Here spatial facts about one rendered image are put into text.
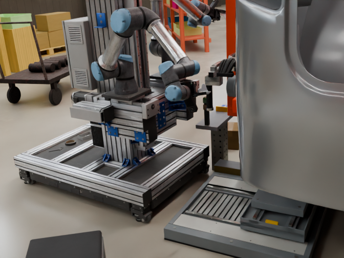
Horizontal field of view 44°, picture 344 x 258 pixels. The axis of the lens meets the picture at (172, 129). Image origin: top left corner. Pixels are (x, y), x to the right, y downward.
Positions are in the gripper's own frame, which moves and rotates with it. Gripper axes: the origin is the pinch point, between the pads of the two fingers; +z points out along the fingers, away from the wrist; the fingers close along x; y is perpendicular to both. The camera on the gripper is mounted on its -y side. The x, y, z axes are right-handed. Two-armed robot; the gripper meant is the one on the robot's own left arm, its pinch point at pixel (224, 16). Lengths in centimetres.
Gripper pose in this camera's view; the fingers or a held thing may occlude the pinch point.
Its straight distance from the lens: 349.3
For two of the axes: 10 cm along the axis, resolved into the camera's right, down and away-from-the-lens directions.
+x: 6.5, -0.3, -7.6
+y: -0.9, 9.9, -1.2
